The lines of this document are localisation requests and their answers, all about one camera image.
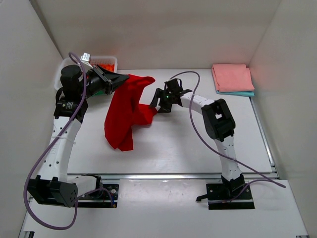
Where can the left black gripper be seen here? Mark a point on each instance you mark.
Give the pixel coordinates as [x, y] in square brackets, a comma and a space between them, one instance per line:
[104, 79]

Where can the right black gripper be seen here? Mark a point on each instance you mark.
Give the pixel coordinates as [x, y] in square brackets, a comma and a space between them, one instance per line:
[165, 99]

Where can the red t shirt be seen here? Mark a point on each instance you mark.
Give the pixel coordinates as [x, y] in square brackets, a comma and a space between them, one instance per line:
[126, 111]

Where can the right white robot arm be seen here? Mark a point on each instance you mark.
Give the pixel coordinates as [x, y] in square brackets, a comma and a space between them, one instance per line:
[219, 125]

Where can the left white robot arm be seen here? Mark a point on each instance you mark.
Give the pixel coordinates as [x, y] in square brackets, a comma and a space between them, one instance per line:
[51, 185]

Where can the orange t shirt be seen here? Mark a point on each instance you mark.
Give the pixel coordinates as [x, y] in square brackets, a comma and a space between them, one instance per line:
[109, 67]

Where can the green t shirt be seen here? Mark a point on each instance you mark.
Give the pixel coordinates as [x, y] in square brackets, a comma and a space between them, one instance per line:
[99, 93]

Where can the white plastic basket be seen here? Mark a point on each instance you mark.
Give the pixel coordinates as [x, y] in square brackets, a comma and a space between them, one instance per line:
[93, 60]

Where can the folded pink t shirt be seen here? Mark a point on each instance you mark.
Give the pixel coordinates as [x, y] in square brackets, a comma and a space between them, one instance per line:
[232, 78]

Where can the folded teal t shirt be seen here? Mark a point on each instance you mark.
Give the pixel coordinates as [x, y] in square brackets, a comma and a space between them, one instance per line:
[243, 94]

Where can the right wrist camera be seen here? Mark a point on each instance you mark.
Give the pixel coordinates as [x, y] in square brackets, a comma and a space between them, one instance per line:
[174, 87]

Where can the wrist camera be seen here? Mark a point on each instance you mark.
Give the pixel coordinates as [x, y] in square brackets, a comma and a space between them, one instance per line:
[86, 61]
[174, 87]

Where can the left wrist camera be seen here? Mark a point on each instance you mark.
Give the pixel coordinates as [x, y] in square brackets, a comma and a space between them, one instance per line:
[86, 61]

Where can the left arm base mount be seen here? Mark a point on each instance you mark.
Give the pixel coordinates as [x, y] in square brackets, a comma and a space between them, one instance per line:
[94, 192]

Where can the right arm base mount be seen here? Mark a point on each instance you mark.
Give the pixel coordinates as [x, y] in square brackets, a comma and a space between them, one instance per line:
[219, 198]

